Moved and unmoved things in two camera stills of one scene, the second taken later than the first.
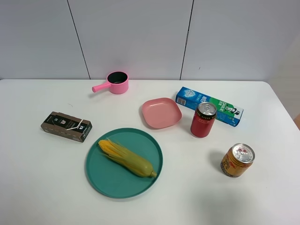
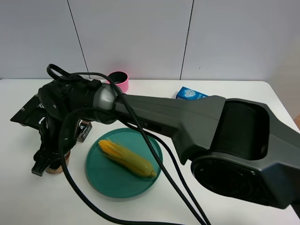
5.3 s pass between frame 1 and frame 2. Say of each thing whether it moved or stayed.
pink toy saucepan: stayed
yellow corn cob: stayed
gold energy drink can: moved
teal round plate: stayed
